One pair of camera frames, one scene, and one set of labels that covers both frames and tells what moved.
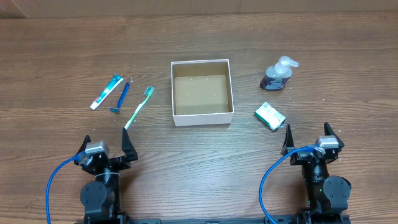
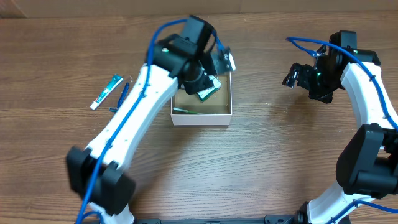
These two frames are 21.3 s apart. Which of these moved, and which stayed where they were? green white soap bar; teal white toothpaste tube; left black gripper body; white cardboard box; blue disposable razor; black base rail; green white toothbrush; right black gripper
Moved: left black gripper body; green white soap bar; green white toothbrush; right black gripper
Stayed: teal white toothpaste tube; blue disposable razor; black base rail; white cardboard box
